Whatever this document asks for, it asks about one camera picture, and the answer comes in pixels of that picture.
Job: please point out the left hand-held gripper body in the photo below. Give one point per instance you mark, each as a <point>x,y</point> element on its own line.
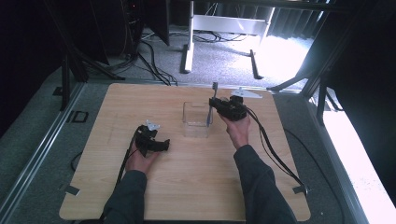
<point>144,140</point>

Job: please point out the dark curtain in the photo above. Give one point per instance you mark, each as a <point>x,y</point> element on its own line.
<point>289,21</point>

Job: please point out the person's right hand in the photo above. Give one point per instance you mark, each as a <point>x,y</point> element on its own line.
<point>238,130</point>

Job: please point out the clear plastic container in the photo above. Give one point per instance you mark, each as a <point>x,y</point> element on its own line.
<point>195,124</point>

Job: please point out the aluminium floor rail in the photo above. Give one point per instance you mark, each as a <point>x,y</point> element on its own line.
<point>37,155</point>

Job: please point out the black metal stand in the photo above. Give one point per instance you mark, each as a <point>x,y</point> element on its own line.
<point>65,84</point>

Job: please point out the dark metal stand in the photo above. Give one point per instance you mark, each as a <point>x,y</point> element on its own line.
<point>311,77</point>

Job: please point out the grey tape piece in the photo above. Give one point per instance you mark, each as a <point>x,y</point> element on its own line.
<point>299,189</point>
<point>72,190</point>

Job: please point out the person's left hand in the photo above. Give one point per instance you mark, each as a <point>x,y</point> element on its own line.
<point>140,161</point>

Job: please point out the grey blue toothbrush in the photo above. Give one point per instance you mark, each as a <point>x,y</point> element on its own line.
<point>212,93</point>

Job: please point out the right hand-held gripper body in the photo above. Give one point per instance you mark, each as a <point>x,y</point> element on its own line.
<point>232,109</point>

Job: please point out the white table frame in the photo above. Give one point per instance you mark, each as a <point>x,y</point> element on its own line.
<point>224,25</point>

